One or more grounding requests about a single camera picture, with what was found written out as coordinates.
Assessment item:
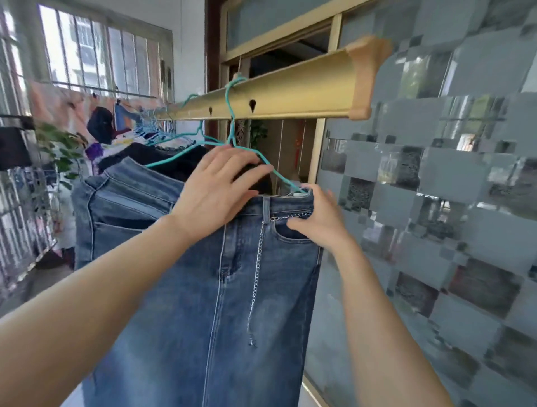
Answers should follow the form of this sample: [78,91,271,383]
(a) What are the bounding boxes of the blue fabric cover white trim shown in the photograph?
[114,100,145,131]

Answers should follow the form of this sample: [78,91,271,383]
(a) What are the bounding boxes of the side window metal grille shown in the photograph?
[0,0,58,302]

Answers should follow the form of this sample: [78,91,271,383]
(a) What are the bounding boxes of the green leafy plant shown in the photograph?
[34,121,90,192]

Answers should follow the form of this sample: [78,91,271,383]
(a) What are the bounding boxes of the person's right forearm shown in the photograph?
[333,243,454,407]

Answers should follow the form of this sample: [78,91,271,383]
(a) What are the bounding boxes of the gold clothes rail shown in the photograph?
[144,35,393,123]

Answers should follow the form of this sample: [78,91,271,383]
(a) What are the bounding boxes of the purple white detergent bag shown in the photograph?
[85,142,106,165]

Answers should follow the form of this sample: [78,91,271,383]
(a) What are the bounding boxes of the person's right hand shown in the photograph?
[286,183,358,257]

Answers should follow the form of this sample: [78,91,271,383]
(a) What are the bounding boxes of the orange patterned hanging sheet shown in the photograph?
[29,81,167,139]

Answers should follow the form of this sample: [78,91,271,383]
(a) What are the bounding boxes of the black shorts with logo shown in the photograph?
[142,144,274,196]

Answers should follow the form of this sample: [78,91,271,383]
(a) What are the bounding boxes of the person's left hand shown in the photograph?
[169,144,275,245]

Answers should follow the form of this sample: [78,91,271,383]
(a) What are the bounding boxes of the teal wire hanger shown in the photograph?
[144,74,312,196]
[144,93,229,148]

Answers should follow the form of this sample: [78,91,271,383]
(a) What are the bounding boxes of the person's left forearm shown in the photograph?
[0,216,198,407]

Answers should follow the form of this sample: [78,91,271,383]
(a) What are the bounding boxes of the blue denim skirt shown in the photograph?
[71,156,324,407]

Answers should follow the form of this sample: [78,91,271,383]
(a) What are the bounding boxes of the grey metal window pole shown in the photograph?
[50,82,158,101]

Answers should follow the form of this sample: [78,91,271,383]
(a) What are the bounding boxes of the gold framed glass door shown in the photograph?
[218,0,537,407]

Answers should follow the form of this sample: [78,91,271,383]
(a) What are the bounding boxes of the black cloth on grille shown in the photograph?
[0,125,35,172]

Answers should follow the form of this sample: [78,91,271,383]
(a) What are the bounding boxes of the window with metal bars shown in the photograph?
[25,0,175,101]

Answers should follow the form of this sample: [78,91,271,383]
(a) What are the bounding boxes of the white red floral cloth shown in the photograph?
[52,184,78,252]

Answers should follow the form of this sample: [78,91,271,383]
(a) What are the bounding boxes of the metal mop poles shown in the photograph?
[159,58,173,103]

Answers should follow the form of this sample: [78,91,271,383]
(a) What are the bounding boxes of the navy bucket hat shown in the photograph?
[87,106,115,145]

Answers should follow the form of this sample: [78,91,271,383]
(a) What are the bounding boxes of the brown door frame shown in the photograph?
[204,0,230,94]

